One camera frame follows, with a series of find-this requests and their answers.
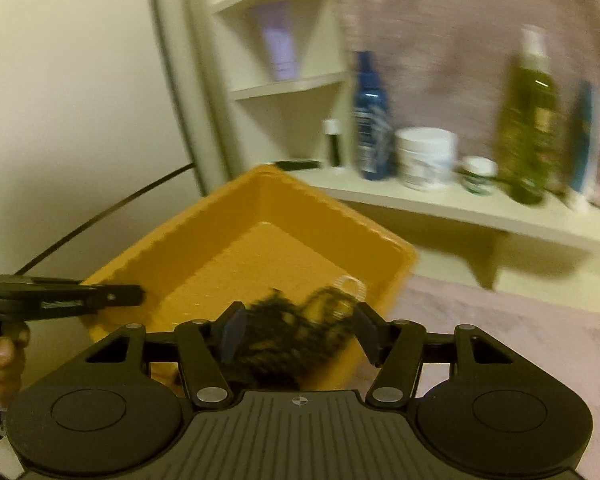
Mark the brown wooden bead necklace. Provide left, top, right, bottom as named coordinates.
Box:
left=214, top=286, right=366, bottom=394

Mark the orange plastic basket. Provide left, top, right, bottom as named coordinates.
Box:
left=76, top=162, right=421, bottom=394

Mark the left hand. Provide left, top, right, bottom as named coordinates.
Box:
left=0, top=323, right=30, bottom=408

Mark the small green white jar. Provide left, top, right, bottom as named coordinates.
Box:
left=462, top=156, right=498, bottom=196

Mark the white cream jar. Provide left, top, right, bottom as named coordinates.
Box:
left=396, top=127, right=457, bottom=192

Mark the black pen on shelf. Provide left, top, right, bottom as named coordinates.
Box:
left=274, top=159, right=322, bottom=172

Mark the blue spray bottle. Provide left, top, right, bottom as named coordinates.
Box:
left=353, top=51, right=393, bottom=181

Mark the small black white bottle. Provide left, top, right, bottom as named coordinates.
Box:
left=323, top=118, right=342, bottom=167

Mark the green spray bottle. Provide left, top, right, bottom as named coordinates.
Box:
left=496, top=25, right=558, bottom=205

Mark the blue white tube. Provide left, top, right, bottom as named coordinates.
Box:
left=565, top=80, right=600, bottom=214

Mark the cream corner shelf unit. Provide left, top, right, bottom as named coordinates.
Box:
left=149, top=0, right=600, bottom=310

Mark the mauve towel hanging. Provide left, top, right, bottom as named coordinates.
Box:
left=337, top=0, right=600, bottom=188

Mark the purple tube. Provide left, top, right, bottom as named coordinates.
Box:
left=253, top=1, right=300, bottom=81

